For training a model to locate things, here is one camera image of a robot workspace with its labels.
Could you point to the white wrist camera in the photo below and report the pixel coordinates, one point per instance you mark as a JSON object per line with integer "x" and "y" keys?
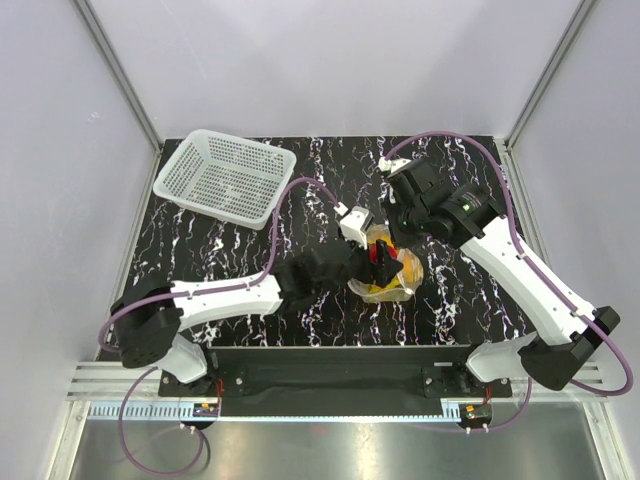
{"x": 389, "y": 166}
{"x": 354, "y": 223}

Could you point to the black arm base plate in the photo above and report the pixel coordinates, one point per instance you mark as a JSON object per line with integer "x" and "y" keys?
{"x": 334, "y": 364}

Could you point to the red apple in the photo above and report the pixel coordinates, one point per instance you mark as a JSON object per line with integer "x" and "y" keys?
{"x": 384, "y": 258}

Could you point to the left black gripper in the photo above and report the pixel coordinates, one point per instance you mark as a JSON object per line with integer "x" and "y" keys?
{"x": 379, "y": 273}

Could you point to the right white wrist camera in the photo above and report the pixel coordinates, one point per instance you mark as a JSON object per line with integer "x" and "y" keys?
{"x": 389, "y": 166}

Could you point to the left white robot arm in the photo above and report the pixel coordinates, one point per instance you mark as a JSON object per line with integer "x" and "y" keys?
{"x": 150, "y": 318}

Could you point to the yellow banana bunch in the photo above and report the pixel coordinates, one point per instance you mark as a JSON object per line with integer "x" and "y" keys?
{"x": 393, "y": 292}

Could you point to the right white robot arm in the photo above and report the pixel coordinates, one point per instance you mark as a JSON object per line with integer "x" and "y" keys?
{"x": 567, "y": 329}

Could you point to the aluminium frame post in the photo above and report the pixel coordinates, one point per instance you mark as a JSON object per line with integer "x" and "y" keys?
{"x": 106, "y": 50}
{"x": 569, "y": 36}

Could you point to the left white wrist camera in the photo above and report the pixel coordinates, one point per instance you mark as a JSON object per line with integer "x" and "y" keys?
{"x": 354, "y": 223}

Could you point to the white plastic perforated basket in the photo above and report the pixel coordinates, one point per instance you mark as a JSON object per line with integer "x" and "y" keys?
{"x": 229, "y": 178}

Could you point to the right aluminium frame post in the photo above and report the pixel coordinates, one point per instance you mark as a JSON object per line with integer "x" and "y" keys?
{"x": 569, "y": 36}

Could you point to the left aluminium frame post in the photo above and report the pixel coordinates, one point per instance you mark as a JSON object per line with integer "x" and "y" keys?
{"x": 106, "y": 50}

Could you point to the clear zip top bag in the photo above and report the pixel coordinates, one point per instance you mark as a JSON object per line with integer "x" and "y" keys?
{"x": 411, "y": 274}

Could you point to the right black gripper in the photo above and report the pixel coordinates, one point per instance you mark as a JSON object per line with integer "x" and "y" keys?
{"x": 392, "y": 206}

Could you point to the front aluminium frame rail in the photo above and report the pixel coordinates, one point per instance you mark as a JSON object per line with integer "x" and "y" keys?
{"x": 249, "y": 386}

